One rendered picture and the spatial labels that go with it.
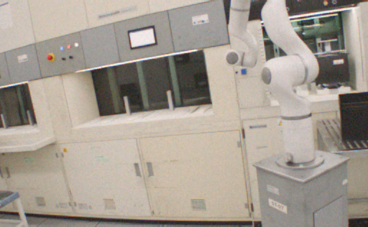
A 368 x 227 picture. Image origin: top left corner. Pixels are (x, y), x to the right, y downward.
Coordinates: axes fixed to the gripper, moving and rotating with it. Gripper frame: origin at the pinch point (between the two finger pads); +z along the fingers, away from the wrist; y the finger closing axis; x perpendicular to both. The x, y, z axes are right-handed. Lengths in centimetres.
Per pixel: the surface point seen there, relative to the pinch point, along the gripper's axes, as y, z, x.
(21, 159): -203, 8, -59
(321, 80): 47, 29, -24
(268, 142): 10, 9, -57
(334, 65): 56, 29, -14
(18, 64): -179, 7, 23
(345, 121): 49, -38, -35
